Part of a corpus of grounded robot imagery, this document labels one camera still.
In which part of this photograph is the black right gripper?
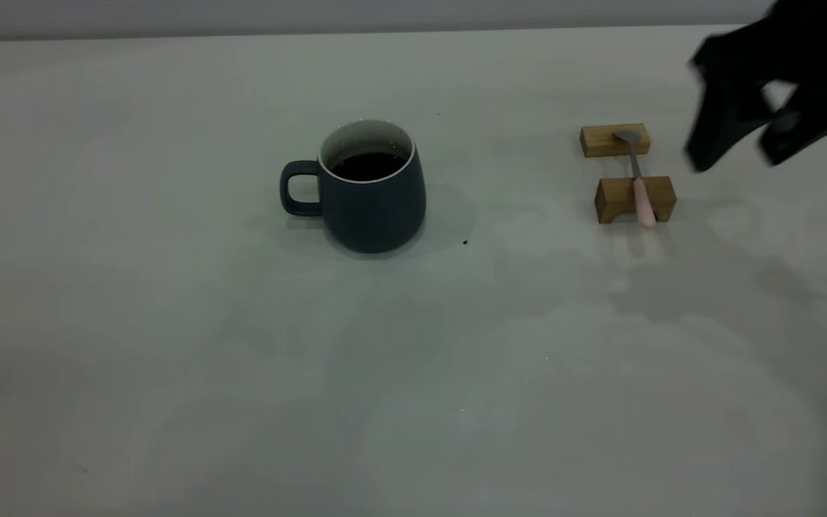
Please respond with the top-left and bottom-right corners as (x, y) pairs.
(685, 0), (827, 173)

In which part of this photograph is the pink-handled grey spoon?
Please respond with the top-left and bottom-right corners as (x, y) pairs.
(615, 129), (657, 228)

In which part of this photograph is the dark grey ceramic mug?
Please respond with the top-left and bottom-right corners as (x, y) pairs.
(280, 119), (427, 254)

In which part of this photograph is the black coffee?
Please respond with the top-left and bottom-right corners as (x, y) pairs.
(330, 152), (408, 182)

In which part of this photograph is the rectangular wooden block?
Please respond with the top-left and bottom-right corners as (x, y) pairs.
(580, 123), (651, 158)

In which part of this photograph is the arched wooden block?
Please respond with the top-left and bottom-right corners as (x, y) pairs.
(594, 176), (677, 224)

